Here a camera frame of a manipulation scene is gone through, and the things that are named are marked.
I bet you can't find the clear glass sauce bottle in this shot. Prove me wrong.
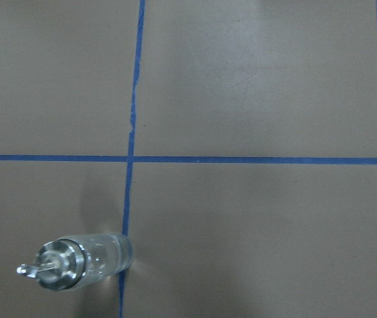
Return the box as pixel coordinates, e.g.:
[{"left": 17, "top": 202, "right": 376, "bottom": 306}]
[{"left": 16, "top": 233, "right": 133, "bottom": 292}]

